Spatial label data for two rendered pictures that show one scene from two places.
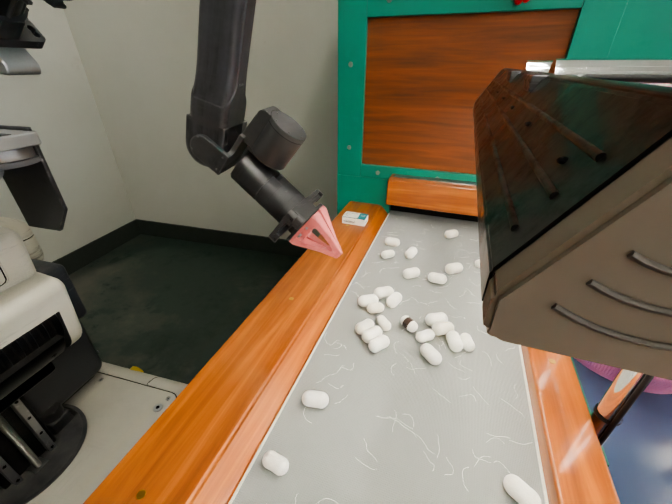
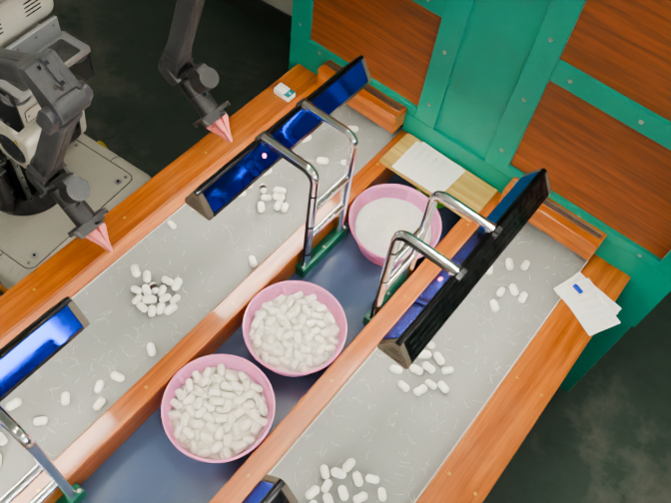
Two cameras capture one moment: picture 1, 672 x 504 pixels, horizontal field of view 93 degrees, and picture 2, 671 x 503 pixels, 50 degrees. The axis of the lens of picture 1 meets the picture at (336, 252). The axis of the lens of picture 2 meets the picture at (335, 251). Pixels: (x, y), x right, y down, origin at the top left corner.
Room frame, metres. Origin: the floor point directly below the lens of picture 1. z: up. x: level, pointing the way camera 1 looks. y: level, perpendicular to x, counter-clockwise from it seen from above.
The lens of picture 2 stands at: (-0.80, -0.57, 2.41)
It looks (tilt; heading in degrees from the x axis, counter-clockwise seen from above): 57 degrees down; 10
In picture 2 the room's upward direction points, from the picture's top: 10 degrees clockwise
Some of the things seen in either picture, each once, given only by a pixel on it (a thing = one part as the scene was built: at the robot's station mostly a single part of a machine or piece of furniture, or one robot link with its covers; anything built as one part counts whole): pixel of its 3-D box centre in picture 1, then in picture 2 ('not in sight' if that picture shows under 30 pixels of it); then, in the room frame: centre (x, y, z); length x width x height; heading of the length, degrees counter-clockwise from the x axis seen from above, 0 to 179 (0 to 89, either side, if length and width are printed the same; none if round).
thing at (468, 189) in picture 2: not in sight; (437, 176); (0.62, -0.59, 0.77); 0.33 x 0.15 x 0.01; 70
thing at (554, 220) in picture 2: not in sight; (551, 218); (0.56, -0.92, 0.83); 0.30 x 0.06 x 0.07; 70
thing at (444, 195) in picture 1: (446, 195); (360, 96); (0.79, -0.28, 0.83); 0.30 x 0.06 x 0.07; 70
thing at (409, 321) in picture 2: not in sight; (473, 256); (0.16, -0.72, 1.08); 0.62 x 0.08 x 0.07; 160
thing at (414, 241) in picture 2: not in sight; (427, 277); (0.19, -0.64, 0.90); 0.20 x 0.19 x 0.45; 160
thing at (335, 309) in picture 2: not in sight; (294, 333); (0.00, -0.36, 0.72); 0.27 x 0.27 x 0.10
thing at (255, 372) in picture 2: not in sight; (219, 412); (-0.26, -0.27, 0.72); 0.27 x 0.27 x 0.10
